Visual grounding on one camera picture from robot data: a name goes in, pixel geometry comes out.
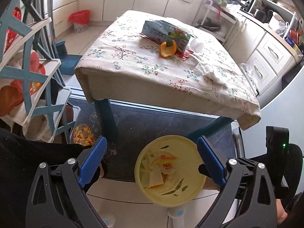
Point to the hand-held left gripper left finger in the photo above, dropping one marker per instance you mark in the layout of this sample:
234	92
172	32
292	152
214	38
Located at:
92	161

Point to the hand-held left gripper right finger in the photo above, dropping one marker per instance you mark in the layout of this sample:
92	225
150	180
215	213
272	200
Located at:
211	161

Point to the yellow plastic basin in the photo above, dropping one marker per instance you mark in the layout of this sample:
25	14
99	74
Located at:
187	147

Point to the red orange wrapper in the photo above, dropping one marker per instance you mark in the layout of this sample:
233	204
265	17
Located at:
167	165

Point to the white tissue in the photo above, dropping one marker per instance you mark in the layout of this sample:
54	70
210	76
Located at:
152	174

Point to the small orange peel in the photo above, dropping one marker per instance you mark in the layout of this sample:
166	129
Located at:
155	186

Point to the white paper towel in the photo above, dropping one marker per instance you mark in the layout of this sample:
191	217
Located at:
211	74

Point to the small white bottle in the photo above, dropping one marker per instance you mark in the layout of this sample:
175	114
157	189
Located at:
197	45

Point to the large orange peel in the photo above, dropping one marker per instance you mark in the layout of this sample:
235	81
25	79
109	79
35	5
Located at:
163	52

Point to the blue printed carton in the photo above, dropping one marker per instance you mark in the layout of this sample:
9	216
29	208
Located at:
156	29

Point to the person's right leg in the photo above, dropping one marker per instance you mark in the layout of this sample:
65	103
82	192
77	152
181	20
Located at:
294	161

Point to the colourful patterned slipper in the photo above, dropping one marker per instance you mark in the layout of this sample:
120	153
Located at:
83	134

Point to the white plastic knob blue dot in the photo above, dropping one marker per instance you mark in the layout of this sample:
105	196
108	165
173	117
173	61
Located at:
175	215
107	221

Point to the clear plastic sheet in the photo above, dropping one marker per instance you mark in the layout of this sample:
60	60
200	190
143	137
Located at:
249	76

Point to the red printed packet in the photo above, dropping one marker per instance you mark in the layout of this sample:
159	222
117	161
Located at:
35	85

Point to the table with floral cloth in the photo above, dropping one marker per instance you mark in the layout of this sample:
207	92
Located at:
142	76

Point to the blue dustpan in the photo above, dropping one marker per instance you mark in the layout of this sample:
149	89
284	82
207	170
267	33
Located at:
70	64

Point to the blue box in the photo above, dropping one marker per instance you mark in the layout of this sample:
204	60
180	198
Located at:
291	42

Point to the blue white storage rack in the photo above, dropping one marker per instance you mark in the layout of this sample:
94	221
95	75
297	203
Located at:
26	73

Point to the red pot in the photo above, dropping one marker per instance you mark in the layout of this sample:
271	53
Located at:
294	33

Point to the white kettle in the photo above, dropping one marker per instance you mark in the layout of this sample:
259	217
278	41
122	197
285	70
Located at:
275	21

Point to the black pot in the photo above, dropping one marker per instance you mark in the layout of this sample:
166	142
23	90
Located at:
260	15

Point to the white kitchen cart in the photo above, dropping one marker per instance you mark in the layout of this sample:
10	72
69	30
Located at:
228	19

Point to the dark pan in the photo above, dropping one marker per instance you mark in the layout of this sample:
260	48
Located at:
210	25

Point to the white counter shelf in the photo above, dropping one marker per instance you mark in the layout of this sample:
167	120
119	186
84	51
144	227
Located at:
254	3

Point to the waste bin with red bag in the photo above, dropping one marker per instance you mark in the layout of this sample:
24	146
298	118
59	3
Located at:
79	19

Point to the bagged green vegetables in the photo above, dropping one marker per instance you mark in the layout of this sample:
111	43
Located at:
217	0

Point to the white two-drawer cabinet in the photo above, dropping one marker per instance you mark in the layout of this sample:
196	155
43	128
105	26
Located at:
61	4

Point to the grey metal door frame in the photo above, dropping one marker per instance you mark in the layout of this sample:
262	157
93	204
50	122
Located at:
47	40

